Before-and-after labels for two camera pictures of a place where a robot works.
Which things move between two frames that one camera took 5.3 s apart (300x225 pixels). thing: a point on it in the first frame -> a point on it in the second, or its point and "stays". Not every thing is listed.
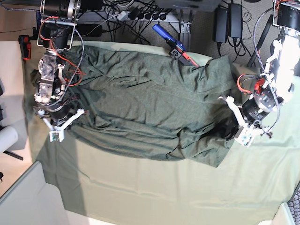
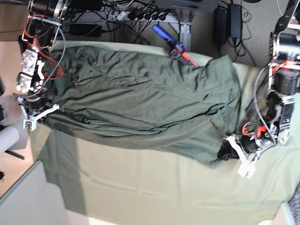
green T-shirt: (150, 106) stays
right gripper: (228, 127) -> (248, 147)
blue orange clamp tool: (178, 50) stays
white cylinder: (9, 136) stays
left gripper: (58, 117) -> (34, 111)
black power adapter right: (235, 20) stays
